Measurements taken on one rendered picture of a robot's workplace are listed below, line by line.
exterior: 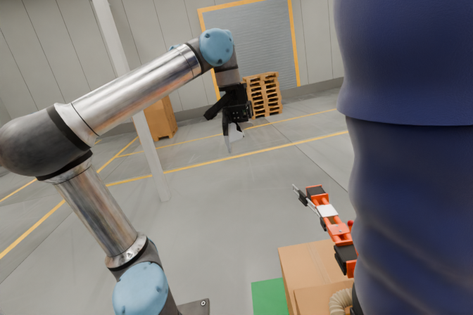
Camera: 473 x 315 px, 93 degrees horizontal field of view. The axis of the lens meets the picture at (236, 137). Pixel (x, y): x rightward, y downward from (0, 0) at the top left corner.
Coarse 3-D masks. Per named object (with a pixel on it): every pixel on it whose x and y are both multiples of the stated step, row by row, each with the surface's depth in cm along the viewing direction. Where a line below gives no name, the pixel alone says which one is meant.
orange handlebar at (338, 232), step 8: (312, 200) 98; (336, 216) 85; (328, 224) 82; (336, 224) 80; (344, 224) 80; (328, 232) 81; (336, 232) 77; (344, 232) 77; (336, 240) 75; (352, 272) 64
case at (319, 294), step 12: (300, 288) 76; (312, 288) 75; (324, 288) 74; (336, 288) 74; (348, 288) 73; (300, 300) 72; (312, 300) 72; (324, 300) 71; (300, 312) 69; (312, 312) 68; (324, 312) 68; (348, 312) 66
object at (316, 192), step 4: (320, 184) 105; (308, 188) 104; (312, 188) 103; (316, 188) 102; (320, 188) 102; (308, 192) 101; (312, 192) 100; (316, 192) 100; (320, 192) 99; (324, 192) 99; (308, 196) 103; (312, 196) 98; (316, 196) 98; (320, 196) 98; (324, 196) 98; (328, 196) 98; (320, 200) 98; (328, 200) 98; (320, 204) 99
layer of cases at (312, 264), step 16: (320, 240) 144; (288, 256) 137; (304, 256) 135; (320, 256) 133; (288, 272) 127; (304, 272) 125; (320, 272) 123; (336, 272) 121; (288, 288) 118; (288, 304) 148
